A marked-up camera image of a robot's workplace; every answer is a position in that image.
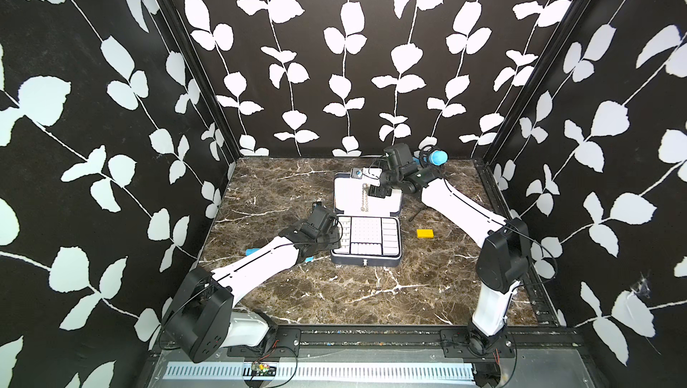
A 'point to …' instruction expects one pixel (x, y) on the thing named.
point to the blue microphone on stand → (436, 157)
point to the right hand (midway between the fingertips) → (367, 168)
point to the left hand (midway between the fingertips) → (335, 232)
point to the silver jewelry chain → (365, 198)
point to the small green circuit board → (263, 369)
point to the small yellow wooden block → (424, 233)
